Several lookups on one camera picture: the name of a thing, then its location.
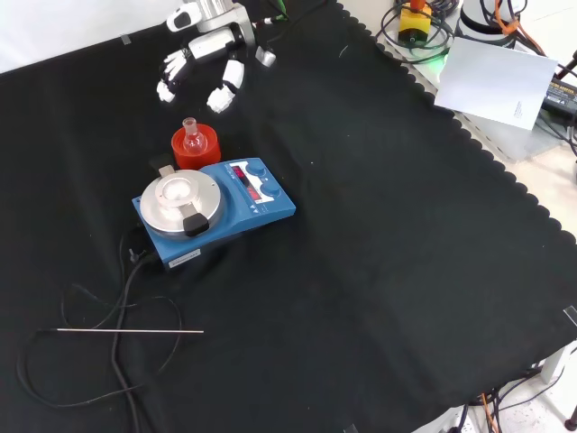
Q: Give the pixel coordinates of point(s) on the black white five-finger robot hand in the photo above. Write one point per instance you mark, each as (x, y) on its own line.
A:
(212, 45)

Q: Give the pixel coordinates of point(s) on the clear glass round-bottom flask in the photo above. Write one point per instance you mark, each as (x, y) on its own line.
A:
(195, 143)

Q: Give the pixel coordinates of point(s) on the clear tape strip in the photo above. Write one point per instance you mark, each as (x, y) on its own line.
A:
(126, 39)
(570, 315)

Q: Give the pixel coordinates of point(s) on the blue base laboratory heater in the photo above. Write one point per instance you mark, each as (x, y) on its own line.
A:
(266, 200)

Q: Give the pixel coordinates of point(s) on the yellow stop button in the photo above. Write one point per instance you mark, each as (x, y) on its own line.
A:
(412, 24)

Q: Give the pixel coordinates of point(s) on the black bench cloth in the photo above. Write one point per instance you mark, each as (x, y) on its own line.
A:
(360, 225)

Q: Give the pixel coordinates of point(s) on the pale white board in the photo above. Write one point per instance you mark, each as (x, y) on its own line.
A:
(491, 81)

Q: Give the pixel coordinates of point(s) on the thin steel temperature probe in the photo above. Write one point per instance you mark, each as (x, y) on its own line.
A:
(135, 331)

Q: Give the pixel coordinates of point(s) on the black power adapter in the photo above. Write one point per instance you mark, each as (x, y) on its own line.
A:
(561, 97)

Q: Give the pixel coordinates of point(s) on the white table leg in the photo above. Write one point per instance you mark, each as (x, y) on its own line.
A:
(556, 363)

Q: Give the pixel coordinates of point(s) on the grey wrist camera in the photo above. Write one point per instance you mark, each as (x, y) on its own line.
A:
(266, 56)

